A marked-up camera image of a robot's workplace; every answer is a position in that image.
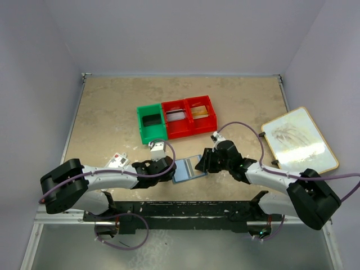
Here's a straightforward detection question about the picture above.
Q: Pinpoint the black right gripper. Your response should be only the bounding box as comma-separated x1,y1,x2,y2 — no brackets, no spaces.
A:
195,147,232,173

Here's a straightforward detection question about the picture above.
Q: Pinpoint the blue leather card holder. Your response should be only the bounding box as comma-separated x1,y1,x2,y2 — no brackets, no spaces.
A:
172,155,207,185

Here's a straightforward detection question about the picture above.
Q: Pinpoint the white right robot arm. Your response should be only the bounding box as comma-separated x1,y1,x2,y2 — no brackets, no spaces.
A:
195,140,341,230

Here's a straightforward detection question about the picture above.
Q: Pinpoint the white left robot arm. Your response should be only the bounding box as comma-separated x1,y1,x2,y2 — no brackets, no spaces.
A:
39,156,177,221

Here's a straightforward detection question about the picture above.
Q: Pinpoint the white plastic card packet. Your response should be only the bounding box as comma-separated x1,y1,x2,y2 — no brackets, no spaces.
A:
105,152,129,169

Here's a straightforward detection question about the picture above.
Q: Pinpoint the black card in bin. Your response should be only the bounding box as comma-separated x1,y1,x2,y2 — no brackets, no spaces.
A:
142,114,162,127

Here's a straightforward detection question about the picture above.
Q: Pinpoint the gold card in bin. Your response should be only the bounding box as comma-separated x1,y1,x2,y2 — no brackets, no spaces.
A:
191,105,209,120

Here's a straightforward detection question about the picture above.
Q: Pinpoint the silver card in bin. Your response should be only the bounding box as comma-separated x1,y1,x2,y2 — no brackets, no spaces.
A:
166,109,186,122

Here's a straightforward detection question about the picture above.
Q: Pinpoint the green bin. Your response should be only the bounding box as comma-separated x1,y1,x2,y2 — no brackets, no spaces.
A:
137,103,168,145

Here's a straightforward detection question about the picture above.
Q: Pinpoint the red bin right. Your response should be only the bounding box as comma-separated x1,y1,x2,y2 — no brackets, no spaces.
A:
185,95,218,134

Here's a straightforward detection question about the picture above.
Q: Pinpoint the red bin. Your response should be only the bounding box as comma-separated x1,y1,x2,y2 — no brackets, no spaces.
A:
161,99,194,140
185,95,218,134

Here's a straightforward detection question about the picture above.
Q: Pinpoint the red bin middle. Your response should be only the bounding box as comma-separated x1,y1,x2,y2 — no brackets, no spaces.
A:
161,99,194,140

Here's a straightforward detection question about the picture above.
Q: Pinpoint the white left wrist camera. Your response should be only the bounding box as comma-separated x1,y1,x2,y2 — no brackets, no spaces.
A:
148,141,166,161

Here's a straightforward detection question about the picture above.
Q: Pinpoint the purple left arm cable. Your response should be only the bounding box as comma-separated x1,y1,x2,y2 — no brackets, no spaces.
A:
38,138,177,205

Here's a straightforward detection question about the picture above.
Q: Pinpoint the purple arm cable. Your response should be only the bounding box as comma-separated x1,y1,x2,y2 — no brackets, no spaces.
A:
211,121,360,203
38,138,177,205

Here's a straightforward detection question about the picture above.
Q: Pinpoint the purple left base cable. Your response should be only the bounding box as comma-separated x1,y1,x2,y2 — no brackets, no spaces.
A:
94,212,150,250

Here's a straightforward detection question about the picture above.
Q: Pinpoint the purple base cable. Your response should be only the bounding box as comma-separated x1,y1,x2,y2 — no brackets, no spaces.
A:
94,212,150,250
251,213,286,243

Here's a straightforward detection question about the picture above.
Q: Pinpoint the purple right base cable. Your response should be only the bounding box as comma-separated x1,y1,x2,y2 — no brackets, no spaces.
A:
251,213,286,243

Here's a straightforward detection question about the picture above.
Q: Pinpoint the aluminium frame rail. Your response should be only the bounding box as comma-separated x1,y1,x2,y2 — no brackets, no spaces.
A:
33,200,334,225

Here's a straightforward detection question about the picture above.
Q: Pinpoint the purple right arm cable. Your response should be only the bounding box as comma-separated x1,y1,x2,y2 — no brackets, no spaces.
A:
211,121,360,203

